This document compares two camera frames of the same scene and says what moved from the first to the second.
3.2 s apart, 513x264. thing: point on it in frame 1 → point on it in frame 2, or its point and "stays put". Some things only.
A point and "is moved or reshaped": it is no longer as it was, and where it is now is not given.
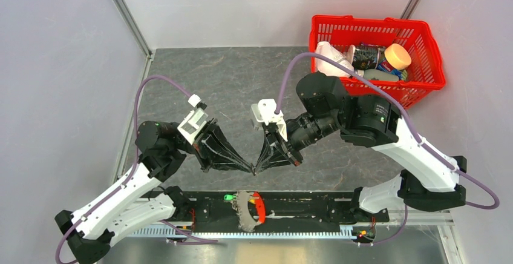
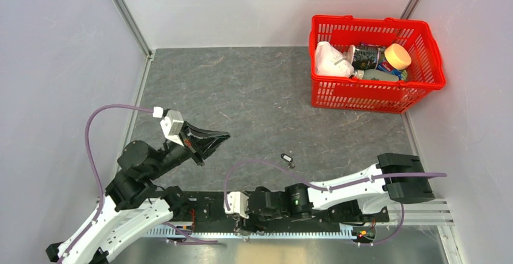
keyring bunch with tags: [250, 207] is moved or reshaped
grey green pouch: [379, 74] stays put
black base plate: [218, 210] stays put
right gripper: [270, 157] → [251, 221]
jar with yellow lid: [395, 59] stays put
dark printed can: [366, 57] stays put
